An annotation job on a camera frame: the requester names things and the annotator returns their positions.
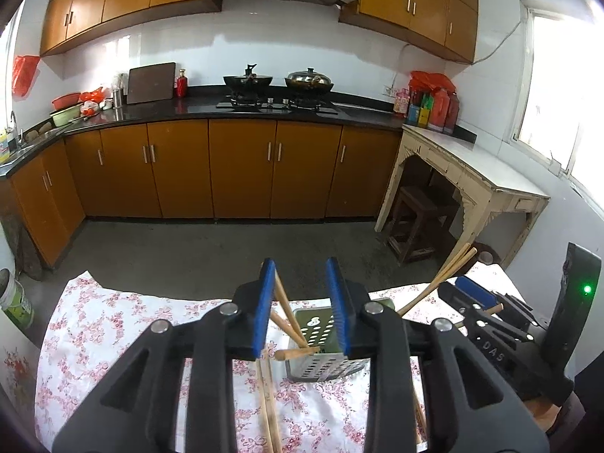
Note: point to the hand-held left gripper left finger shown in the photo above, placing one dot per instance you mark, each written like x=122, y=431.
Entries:
x=264, y=306

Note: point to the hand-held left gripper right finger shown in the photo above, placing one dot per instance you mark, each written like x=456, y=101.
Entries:
x=337, y=306

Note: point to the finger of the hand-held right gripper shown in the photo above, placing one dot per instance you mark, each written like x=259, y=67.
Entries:
x=476, y=292
x=460, y=302

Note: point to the green perforated utensil holder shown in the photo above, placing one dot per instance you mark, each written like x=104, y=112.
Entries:
x=316, y=330

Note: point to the person's right hand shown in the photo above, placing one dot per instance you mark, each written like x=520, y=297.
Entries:
x=542, y=413

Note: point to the wooden stool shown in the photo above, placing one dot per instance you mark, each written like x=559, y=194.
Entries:
x=417, y=207

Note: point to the worn white side table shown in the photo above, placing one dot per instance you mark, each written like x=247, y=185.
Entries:
x=472, y=165

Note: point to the wooden lower kitchen cabinets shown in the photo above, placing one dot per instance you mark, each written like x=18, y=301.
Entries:
x=236, y=170

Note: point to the pink floral tablecloth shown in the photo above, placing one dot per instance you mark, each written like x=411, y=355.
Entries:
x=118, y=339

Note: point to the red condiment bottles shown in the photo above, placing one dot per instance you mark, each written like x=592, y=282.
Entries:
x=446, y=111

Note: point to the colourful condiment boxes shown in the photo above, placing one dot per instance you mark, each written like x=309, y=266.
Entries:
x=419, y=112

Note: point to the gas stove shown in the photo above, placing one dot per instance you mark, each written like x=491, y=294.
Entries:
x=278, y=104

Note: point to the pink bottle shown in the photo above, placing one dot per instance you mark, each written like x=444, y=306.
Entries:
x=401, y=103

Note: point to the black kitchen countertop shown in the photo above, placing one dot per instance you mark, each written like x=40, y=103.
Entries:
x=188, y=108

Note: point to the window with security bars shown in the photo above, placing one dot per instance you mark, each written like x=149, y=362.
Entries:
x=552, y=94

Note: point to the red bag over condiments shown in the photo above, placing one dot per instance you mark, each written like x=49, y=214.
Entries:
x=432, y=80

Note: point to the wok with metal lid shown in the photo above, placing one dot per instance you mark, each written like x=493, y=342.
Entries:
x=309, y=82

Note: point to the black wok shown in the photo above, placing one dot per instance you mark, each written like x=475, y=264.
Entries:
x=247, y=81

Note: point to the red bottle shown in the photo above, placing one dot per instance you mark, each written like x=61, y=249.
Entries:
x=182, y=86

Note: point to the white plastic bucket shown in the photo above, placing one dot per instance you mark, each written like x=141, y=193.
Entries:
x=16, y=302

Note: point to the dark cutting board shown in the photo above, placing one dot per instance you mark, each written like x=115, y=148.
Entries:
x=151, y=83

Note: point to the steel cup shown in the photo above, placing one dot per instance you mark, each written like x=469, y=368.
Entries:
x=118, y=99

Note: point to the red bag on countertop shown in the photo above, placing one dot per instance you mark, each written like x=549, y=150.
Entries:
x=92, y=99

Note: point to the green basin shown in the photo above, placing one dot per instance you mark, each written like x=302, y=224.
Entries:
x=65, y=117

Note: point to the red basin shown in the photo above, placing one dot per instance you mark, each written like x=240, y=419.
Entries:
x=66, y=101

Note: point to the sink faucet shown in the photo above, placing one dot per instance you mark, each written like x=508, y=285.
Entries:
x=15, y=130

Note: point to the yellow detergent bottle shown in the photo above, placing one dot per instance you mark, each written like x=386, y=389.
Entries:
x=4, y=145

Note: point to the hanging red plastic bag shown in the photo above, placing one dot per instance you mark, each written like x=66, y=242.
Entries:
x=24, y=75

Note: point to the wall outlet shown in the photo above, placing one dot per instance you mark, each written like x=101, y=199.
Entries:
x=389, y=90

